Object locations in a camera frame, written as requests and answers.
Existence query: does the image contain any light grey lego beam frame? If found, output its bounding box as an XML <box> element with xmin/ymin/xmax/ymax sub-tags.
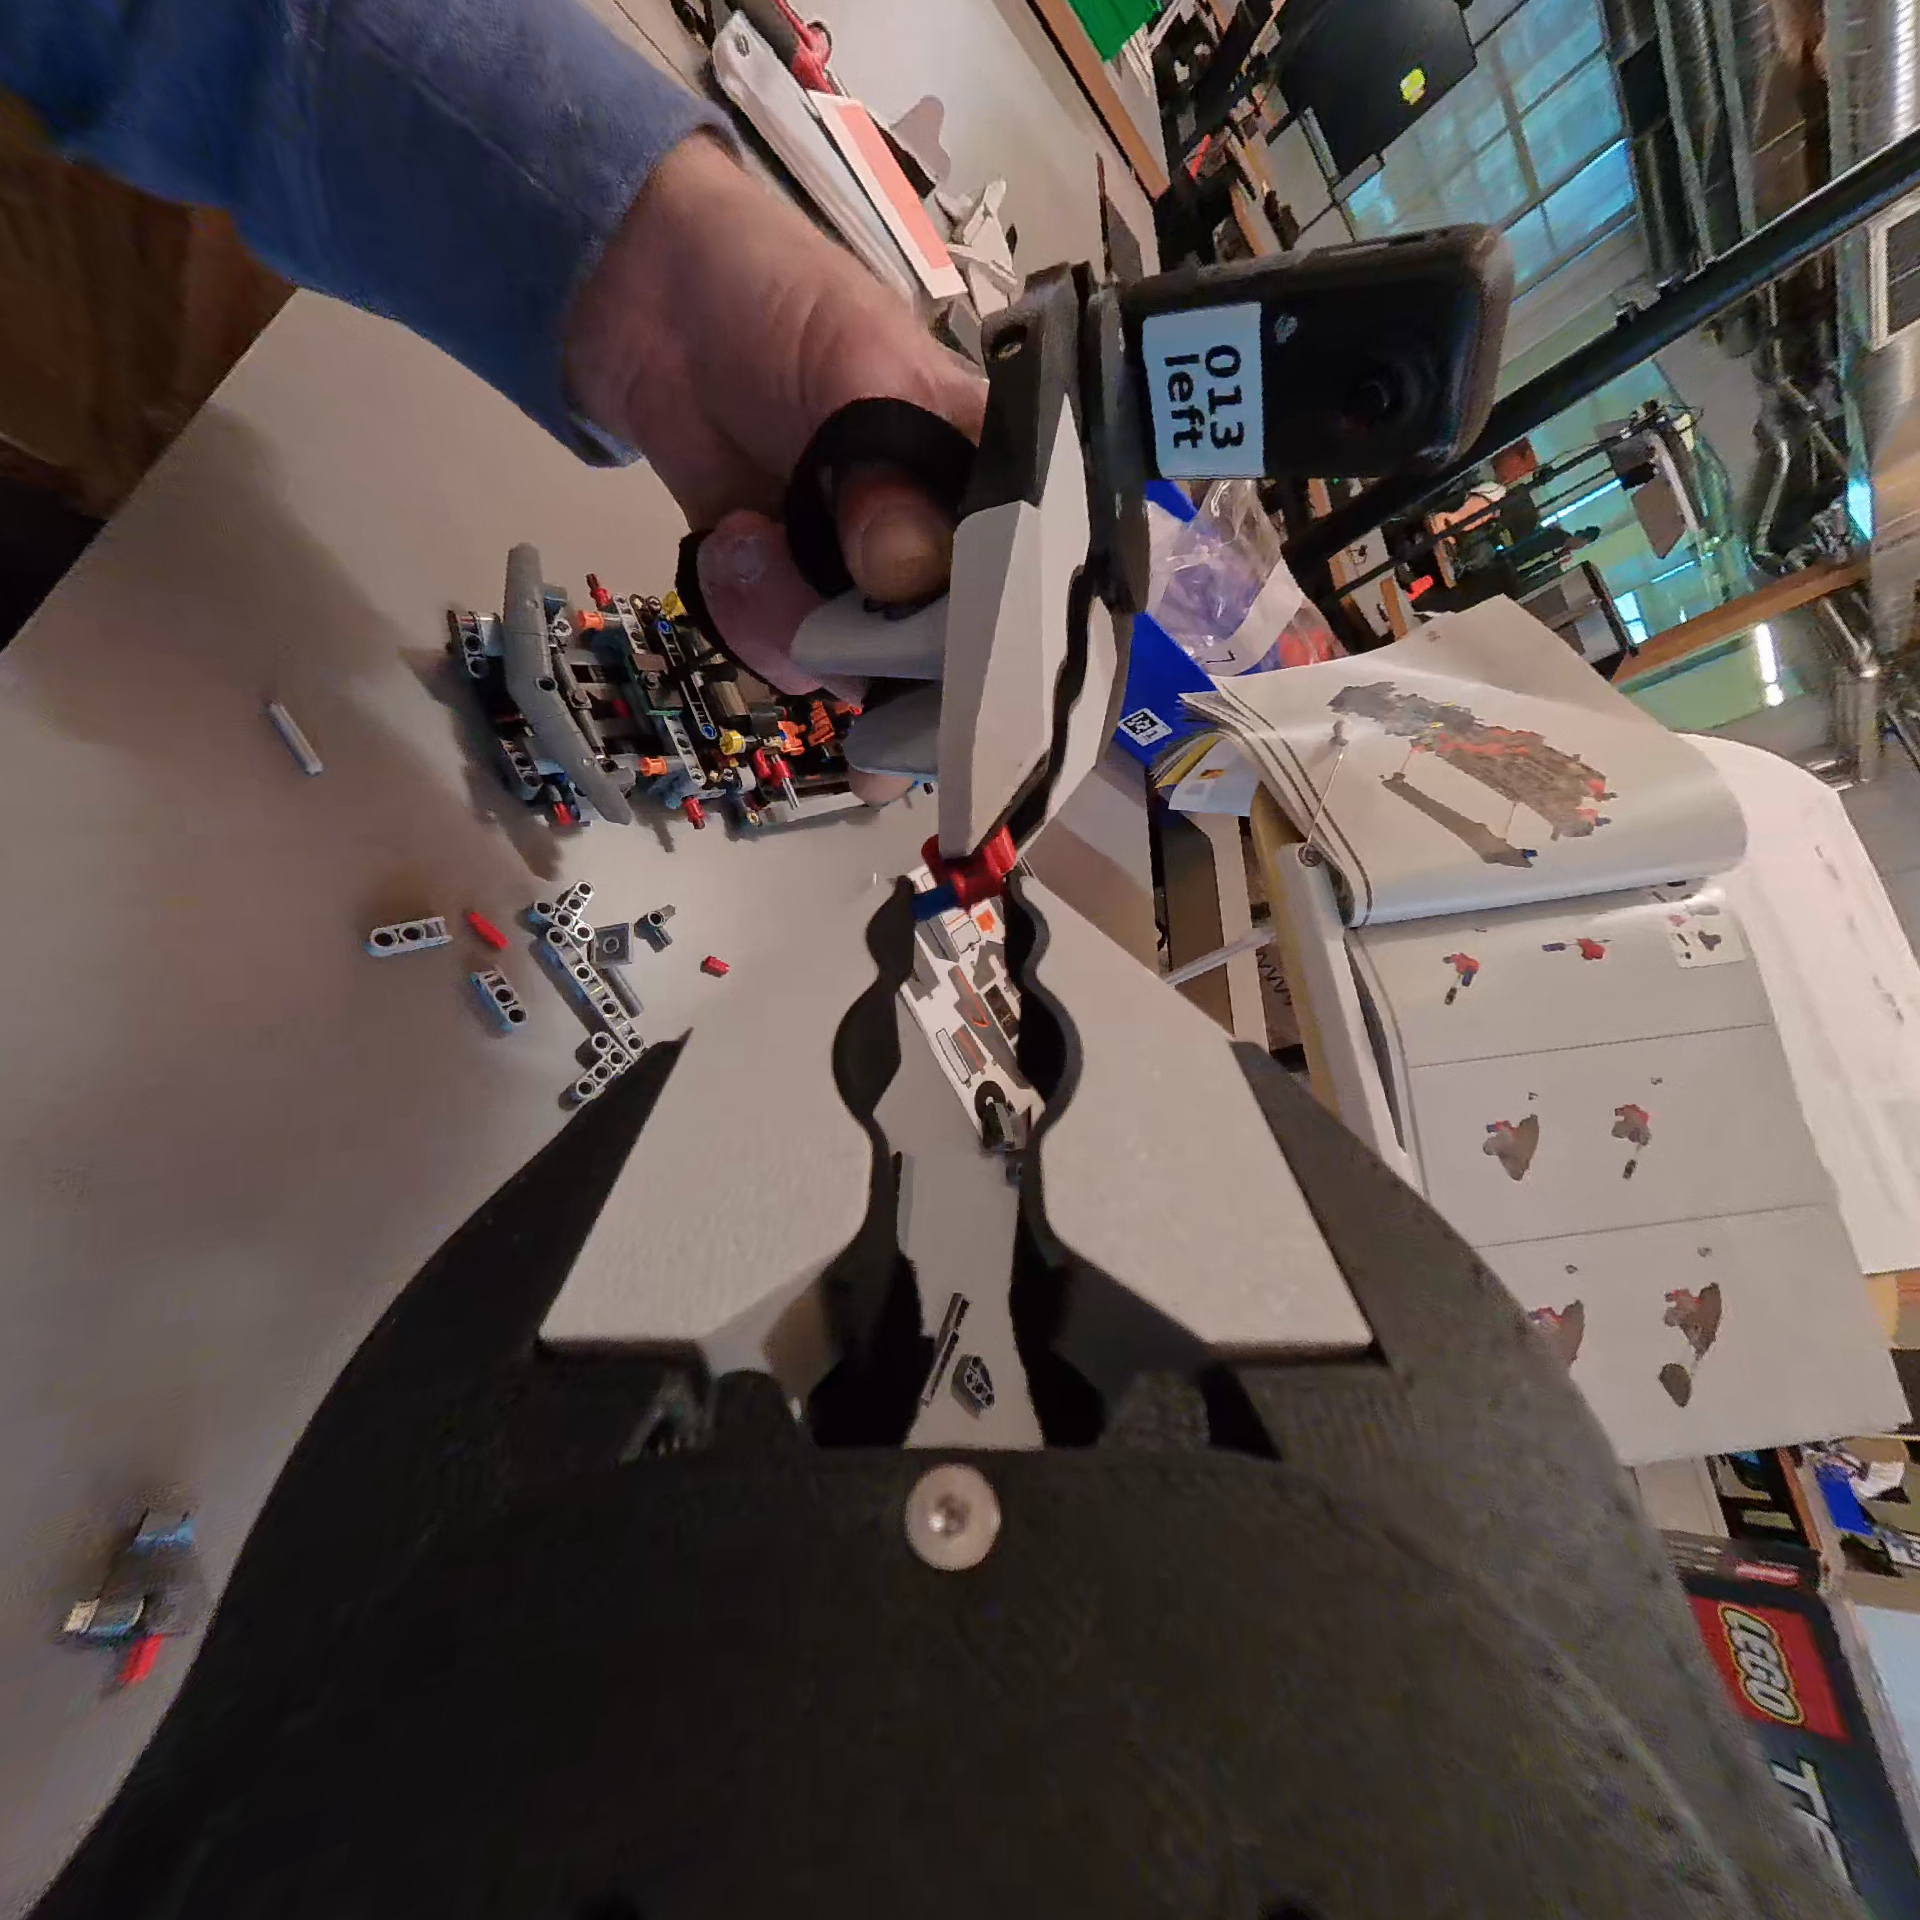
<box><xmin>521</xmin><ymin>883</ymin><xmax>649</xmax><ymax>1109</ymax></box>

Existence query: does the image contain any white foam plane cutout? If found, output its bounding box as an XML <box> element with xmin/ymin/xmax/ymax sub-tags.
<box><xmin>884</xmin><ymin>96</ymin><xmax>1025</xmax><ymax>320</ymax></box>

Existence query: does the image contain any pink card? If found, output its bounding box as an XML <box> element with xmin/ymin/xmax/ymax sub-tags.
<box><xmin>816</xmin><ymin>94</ymin><xmax>970</xmax><ymax>301</ymax></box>

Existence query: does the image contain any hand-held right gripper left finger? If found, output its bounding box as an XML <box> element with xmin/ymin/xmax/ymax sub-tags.
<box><xmin>537</xmin><ymin>878</ymin><xmax>922</xmax><ymax>1433</ymax></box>

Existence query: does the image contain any black metal pole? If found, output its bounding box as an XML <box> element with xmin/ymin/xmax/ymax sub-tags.
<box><xmin>1282</xmin><ymin>142</ymin><xmax>1920</xmax><ymax>578</ymax></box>

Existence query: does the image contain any instruction booklet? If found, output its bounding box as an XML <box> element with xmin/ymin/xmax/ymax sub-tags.
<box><xmin>1183</xmin><ymin>592</ymin><xmax>1920</xmax><ymax>1470</ymax></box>

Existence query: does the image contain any black lego set box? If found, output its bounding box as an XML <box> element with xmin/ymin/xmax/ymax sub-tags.
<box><xmin>1657</xmin><ymin>1530</ymin><xmax>1920</xmax><ymax>1920</ymax></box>

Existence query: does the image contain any red lego connector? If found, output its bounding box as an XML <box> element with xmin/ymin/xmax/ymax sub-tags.
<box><xmin>919</xmin><ymin>833</ymin><xmax>1023</xmax><ymax>910</ymax></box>

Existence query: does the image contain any person's left forearm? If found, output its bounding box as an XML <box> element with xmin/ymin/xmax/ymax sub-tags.
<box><xmin>0</xmin><ymin>0</ymin><xmax>752</xmax><ymax>467</ymax></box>

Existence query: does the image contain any clear plastic bag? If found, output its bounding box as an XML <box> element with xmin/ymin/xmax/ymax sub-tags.
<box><xmin>1148</xmin><ymin>480</ymin><xmax>1311</xmax><ymax>681</ymax></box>

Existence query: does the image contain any sticker sheet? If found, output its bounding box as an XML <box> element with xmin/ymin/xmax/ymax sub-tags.
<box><xmin>900</xmin><ymin>900</ymin><xmax>1045</xmax><ymax>1150</ymax></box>

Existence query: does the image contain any blue plastic bin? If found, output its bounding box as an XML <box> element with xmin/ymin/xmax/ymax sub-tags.
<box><xmin>1112</xmin><ymin>608</ymin><xmax>1220</xmax><ymax>776</ymax></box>

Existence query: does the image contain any dark grey lego piece red pin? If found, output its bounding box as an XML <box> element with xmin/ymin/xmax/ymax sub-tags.
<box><xmin>59</xmin><ymin>1507</ymin><xmax>209</xmax><ymax>1690</ymax></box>

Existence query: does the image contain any person's left hand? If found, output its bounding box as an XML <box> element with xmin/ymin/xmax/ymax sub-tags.
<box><xmin>563</xmin><ymin>133</ymin><xmax>995</xmax><ymax>700</ymax></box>

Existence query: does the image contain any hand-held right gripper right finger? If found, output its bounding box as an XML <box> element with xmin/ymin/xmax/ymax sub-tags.
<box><xmin>1009</xmin><ymin>873</ymin><xmax>1376</xmax><ymax>1433</ymax></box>

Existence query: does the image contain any black monitor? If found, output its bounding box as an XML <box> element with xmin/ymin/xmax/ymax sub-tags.
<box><xmin>1276</xmin><ymin>0</ymin><xmax>1482</xmax><ymax>186</ymax></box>

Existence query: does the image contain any lego car chassis model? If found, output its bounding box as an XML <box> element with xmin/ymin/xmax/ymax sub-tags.
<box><xmin>445</xmin><ymin>544</ymin><xmax>903</xmax><ymax>835</ymax></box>

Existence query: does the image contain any grey flat pouch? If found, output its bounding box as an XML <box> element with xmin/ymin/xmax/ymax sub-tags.
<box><xmin>709</xmin><ymin>17</ymin><xmax>963</xmax><ymax>301</ymax></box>

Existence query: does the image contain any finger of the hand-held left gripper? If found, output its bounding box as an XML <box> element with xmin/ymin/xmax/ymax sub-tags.
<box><xmin>1020</xmin><ymin>586</ymin><xmax>1129</xmax><ymax>875</ymax></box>
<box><xmin>937</xmin><ymin>504</ymin><xmax>1088</xmax><ymax>859</ymax></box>

